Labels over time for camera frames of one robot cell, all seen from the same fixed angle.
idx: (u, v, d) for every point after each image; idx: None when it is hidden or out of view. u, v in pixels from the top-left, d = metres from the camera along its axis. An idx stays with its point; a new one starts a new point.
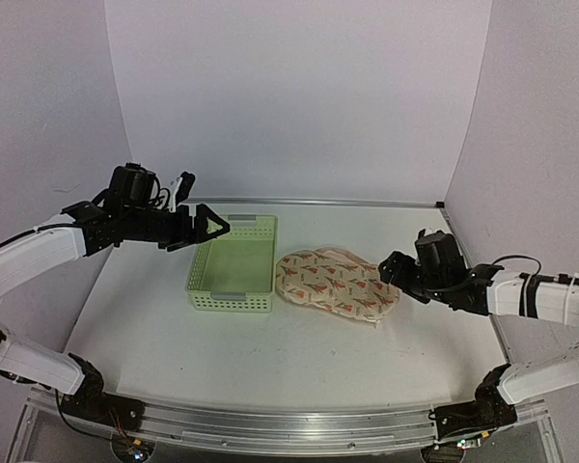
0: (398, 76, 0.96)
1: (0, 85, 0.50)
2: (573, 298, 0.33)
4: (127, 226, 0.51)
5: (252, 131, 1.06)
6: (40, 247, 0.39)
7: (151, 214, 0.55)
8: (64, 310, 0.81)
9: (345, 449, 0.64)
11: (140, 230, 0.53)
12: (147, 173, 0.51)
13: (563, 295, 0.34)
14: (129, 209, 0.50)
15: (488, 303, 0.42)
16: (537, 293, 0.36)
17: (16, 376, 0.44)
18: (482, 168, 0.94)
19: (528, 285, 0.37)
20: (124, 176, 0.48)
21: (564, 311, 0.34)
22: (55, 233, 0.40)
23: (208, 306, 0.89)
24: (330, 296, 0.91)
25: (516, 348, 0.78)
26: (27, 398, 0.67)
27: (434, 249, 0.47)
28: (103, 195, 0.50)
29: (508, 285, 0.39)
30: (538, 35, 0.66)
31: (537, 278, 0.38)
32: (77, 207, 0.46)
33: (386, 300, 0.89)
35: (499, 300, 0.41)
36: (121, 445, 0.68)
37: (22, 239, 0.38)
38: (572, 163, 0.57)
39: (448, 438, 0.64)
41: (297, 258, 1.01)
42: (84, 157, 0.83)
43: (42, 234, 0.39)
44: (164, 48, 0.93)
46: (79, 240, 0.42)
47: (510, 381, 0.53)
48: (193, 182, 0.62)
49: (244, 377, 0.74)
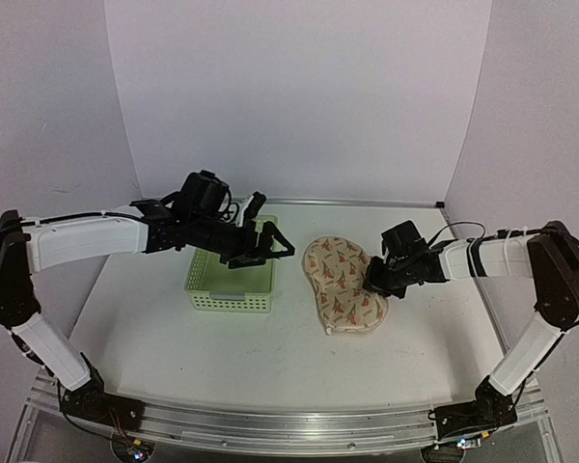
0: (398, 75, 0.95)
1: None
2: (511, 247, 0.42)
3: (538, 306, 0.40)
4: (191, 231, 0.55)
5: (252, 132, 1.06)
6: (100, 231, 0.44)
7: (215, 226, 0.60)
8: (64, 310, 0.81)
9: (345, 449, 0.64)
11: (204, 237, 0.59)
12: (218, 184, 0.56)
13: (502, 247, 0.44)
14: (196, 216, 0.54)
15: (443, 269, 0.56)
16: (482, 250, 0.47)
17: (29, 350, 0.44)
18: (482, 168, 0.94)
19: (473, 247, 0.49)
20: (197, 185, 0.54)
21: (507, 261, 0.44)
22: (119, 223, 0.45)
23: (208, 306, 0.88)
24: (323, 282, 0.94)
25: (511, 338, 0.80)
26: (27, 398, 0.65)
27: (395, 234, 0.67)
28: (175, 200, 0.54)
29: (454, 250, 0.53)
30: (538, 36, 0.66)
31: (480, 240, 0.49)
32: (150, 202, 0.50)
33: (352, 320, 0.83)
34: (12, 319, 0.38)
35: (451, 263, 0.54)
36: (121, 446, 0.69)
37: (91, 221, 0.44)
38: (570, 163, 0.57)
39: (448, 438, 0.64)
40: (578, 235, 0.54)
41: (344, 244, 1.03)
42: (82, 156, 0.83)
43: (108, 221, 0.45)
44: (163, 48, 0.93)
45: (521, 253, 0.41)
46: (142, 234, 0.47)
47: (498, 369, 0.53)
48: (261, 202, 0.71)
49: (244, 377, 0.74)
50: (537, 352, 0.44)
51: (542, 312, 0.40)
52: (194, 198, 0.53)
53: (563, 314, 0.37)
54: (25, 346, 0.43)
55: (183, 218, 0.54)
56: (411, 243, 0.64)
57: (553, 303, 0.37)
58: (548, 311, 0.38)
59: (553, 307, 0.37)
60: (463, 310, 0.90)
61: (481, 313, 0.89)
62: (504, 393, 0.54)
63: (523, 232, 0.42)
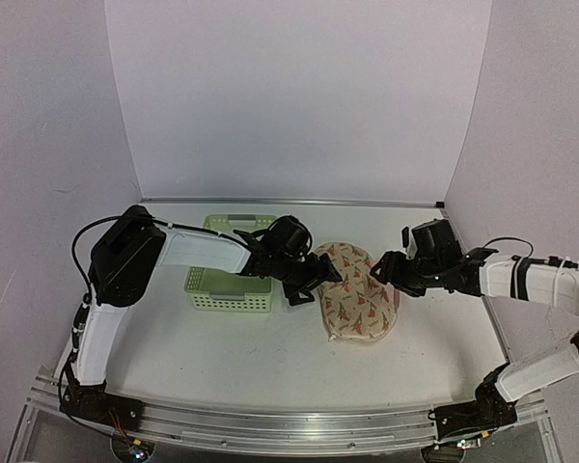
0: (397, 76, 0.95)
1: (0, 85, 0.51)
2: (563, 281, 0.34)
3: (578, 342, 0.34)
4: (275, 263, 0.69)
5: (251, 132, 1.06)
6: (211, 244, 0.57)
7: (293, 262, 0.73)
8: (64, 310, 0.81)
9: (345, 449, 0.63)
11: (281, 270, 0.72)
12: (302, 230, 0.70)
13: (552, 277, 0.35)
14: (280, 251, 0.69)
15: (481, 284, 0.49)
16: (528, 275, 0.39)
17: (79, 329, 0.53)
18: (482, 168, 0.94)
19: (521, 267, 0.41)
20: (289, 228, 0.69)
21: (553, 296, 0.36)
22: (232, 244, 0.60)
23: (207, 306, 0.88)
24: (328, 285, 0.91)
25: (515, 346, 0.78)
26: (27, 398, 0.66)
27: (428, 232, 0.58)
28: (269, 237, 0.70)
29: (499, 265, 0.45)
30: (538, 35, 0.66)
31: (530, 261, 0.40)
32: (248, 233, 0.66)
33: (357, 329, 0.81)
34: (121, 300, 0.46)
35: (491, 280, 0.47)
36: (122, 446, 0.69)
37: (207, 235, 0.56)
38: (571, 163, 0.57)
39: (448, 438, 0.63)
40: None
41: (348, 248, 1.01)
42: (82, 156, 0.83)
43: (222, 239, 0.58)
44: (163, 49, 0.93)
45: (572, 292, 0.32)
46: (240, 257, 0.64)
47: (506, 377, 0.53)
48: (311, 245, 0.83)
49: (244, 377, 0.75)
50: (556, 374, 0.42)
51: None
52: (285, 237, 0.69)
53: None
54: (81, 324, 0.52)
55: (272, 252, 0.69)
56: (447, 248, 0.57)
57: None
58: None
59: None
60: (463, 310, 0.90)
61: (481, 313, 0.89)
62: (511, 397, 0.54)
63: (577, 265, 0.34)
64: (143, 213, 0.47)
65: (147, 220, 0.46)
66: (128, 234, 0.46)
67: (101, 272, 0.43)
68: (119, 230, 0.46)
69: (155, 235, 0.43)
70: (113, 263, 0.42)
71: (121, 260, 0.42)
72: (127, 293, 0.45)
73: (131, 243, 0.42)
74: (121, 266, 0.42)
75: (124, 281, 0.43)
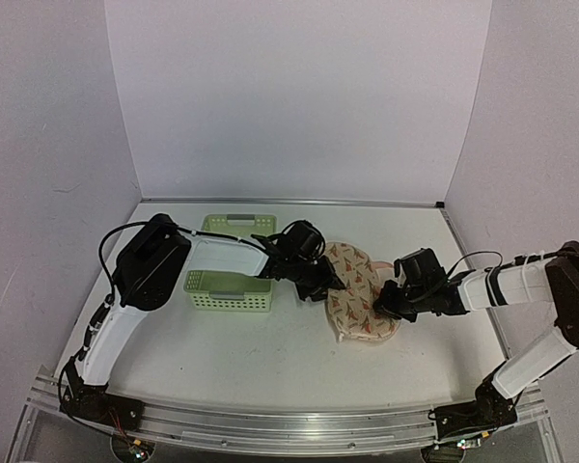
0: (397, 76, 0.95)
1: (1, 85, 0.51)
2: (530, 272, 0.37)
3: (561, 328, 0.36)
4: (290, 267, 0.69)
5: (251, 132, 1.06)
6: (234, 249, 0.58)
7: (306, 265, 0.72)
8: (64, 310, 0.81)
9: (345, 449, 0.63)
11: (296, 272, 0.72)
12: (317, 233, 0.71)
13: (519, 273, 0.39)
14: (296, 255, 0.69)
15: (463, 301, 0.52)
16: (499, 278, 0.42)
17: (96, 328, 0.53)
18: (482, 168, 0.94)
19: (491, 276, 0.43)
20: (303, 231, 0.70)
21: (526, 287, 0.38)
22: (253, 249, 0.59)
23: (208, 306, 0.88)
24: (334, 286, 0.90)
25: (515, 347, 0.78)
26: (27, 399, 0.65)
27: (414, 261, 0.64)
28: (283, 240, 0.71)
29: (473, 279, 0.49)
30: (537, 36, 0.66)
31: (498, 268, 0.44)
32: (265, 237, 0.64)
33: (367, 328, 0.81)
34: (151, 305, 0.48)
35: (472, 295, 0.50)
36: (122, 445, 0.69)
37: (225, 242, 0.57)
38: (570, 163, 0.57)
39: (448, 438, 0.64)
40: None
41: (349, 249, 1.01)
42: (82, 155, 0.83)
43: (240, 244, 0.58)
44: (162, 48, 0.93)
45: (540, 279, 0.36)
46: (260, 262, 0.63)
47: (502, 374, 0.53)
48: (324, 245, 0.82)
49: (245, 377, 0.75)
50: (545, 365, 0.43)
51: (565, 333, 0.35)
52: (300, 242, 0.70)
53: None
54: (96, 322, 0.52)
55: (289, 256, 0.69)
56: (431, 273, 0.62)
57: (576, 325, 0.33)
58: (571, 333, 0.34)
59: (576, 328, 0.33)
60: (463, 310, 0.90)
61: (481, 313, 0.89)
62: (508, 396, 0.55)
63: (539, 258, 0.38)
64: (167, 222, 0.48)
65: (171, 228, 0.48)
66: (152, 242, 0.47)
67: (128, 278, 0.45)
68: (142, 237, 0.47)
69: (181, 244, 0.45)
70: (141, 271, 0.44)
71: (150, 268, 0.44)
72: (154, 298, 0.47)
73: (160, 250, 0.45)
74: (149, 272, 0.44)
75: (151, 286, 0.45)
